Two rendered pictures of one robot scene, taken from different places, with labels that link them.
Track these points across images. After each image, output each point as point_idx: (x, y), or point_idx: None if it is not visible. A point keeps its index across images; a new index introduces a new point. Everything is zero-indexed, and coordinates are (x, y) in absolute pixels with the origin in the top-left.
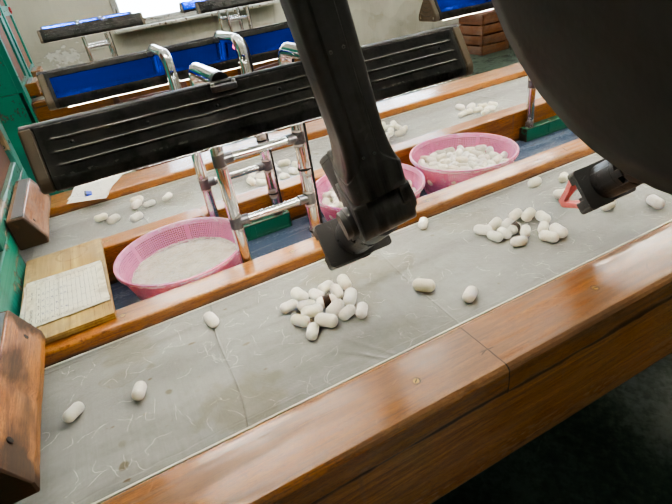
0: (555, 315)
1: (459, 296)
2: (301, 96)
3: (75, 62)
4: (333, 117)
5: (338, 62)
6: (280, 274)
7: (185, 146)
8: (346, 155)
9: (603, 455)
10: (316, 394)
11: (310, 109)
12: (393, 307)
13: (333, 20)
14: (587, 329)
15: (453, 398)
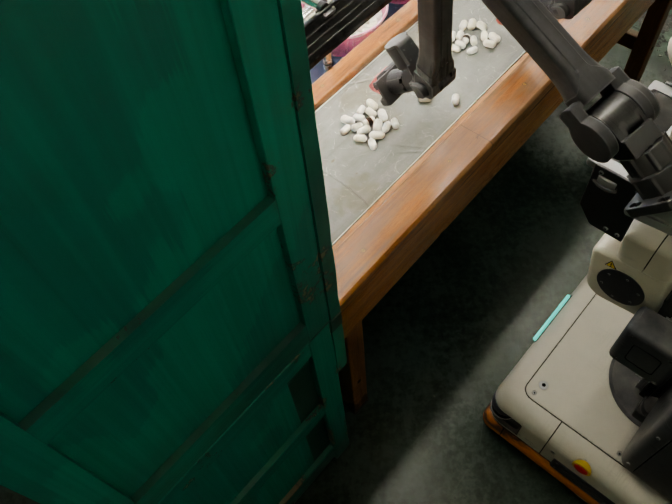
0: (507, 106)
1: (448, 101)
2: (366, 4)
3: None
4: (435, 55)
5: (444, 36)
6: (320, 105)
7: (318, 59)
8: (435, 67)
9: (508, 171)
10: (396, 180)
11: (372, 12)
12: (411, 116)
13: (447, 23)
14: (524, 111)
15: (470, 165)
